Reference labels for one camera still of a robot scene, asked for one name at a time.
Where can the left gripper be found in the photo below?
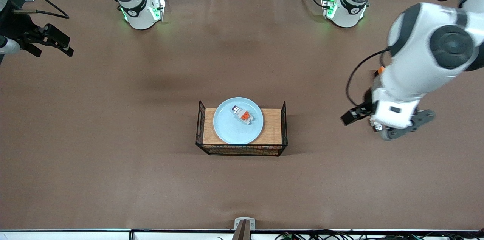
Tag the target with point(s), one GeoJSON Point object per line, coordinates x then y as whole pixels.
{"type": "Point", "coordinates": [366, 109]}

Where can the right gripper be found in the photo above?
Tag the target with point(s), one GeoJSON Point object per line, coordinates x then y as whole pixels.
{"type": "Point", "coordinates": [18, 28]}

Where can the light blue round plate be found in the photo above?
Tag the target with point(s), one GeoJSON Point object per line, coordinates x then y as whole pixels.
{"type": "Point", "coordinates": [234, 130]}

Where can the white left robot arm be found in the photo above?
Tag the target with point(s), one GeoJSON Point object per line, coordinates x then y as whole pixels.
{"type": "Point", "coordinates": [427, 51]}

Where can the small white orange contact block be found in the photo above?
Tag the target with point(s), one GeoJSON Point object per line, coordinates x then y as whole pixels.
{"type": "Point", "coordinates": [375, 125]}

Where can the wooden board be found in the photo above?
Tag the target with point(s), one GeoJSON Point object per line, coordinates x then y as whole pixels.
{"type": "Point", "coordinates": [273, 130]}

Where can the brown table cover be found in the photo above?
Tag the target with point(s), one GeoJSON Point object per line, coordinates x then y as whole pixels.
{"type": "Point", "coordinates": [113, 157]}

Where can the orange button enclosure box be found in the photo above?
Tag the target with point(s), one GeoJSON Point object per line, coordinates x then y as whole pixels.
{"type": "Point", "coordinates": [380, 70]}

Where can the grey metal bracket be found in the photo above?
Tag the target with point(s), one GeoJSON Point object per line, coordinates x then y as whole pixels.
{"type": "Point", "coordinates": [244, 225]}

